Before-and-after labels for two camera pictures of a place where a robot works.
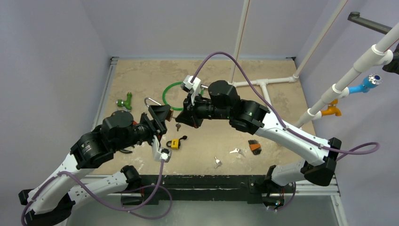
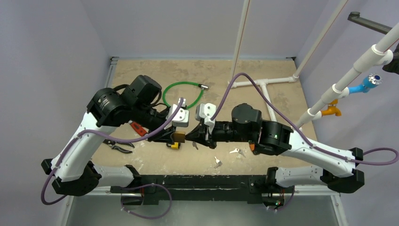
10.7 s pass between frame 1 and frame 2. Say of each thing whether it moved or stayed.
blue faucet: stayed
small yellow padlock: stayed
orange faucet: stayed
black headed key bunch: moved
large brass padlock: moved
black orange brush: stayed
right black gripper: moved
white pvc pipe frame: stayed
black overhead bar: stayed
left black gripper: moved
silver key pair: stayed
